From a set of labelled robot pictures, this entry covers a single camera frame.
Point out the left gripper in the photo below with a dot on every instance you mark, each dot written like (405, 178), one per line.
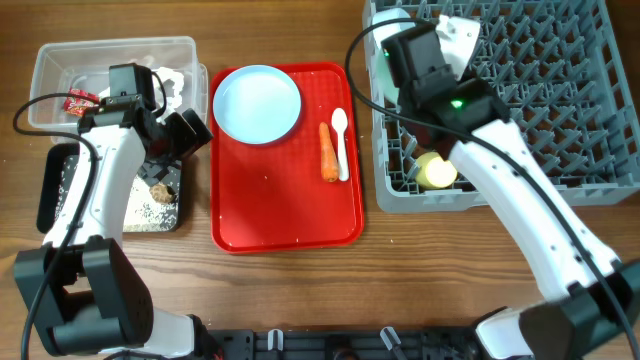
(190, 141)

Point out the white napkin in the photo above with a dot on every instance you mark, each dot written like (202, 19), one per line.
(168, 86)

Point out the brown food scrap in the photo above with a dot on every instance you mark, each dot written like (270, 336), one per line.
(162, 194)

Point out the light blue plate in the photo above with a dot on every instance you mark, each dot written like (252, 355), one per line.
(257, 104)

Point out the white rice pile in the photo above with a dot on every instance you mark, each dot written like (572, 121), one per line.
(144, 213)

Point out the red snack wrapper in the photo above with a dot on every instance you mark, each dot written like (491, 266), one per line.
(79, 101)

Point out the orange carrot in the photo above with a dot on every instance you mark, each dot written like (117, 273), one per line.
(329, 163)

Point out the green bowl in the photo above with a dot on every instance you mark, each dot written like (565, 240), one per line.
(384, 78)

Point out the yellow cup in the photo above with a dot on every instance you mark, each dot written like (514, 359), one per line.
(435, 172)

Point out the light blue bowl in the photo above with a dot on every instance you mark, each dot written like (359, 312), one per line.
(384, 32)

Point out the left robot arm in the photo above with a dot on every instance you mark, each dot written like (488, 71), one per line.
(82, 294)

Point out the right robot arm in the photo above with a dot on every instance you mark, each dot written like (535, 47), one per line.
(589, 295)

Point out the grey dishwasher rack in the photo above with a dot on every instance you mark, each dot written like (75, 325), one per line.
(557, 67)

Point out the black tray bin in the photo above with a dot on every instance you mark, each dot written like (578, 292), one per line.
(151, 174)

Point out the red serving tray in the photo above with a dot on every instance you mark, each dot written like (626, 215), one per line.
(272, 197)

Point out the clear plastic bin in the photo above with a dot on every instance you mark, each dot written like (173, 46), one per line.
(84, 65)

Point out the white plastic spoon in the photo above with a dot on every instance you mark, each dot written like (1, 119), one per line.
(339, 122)

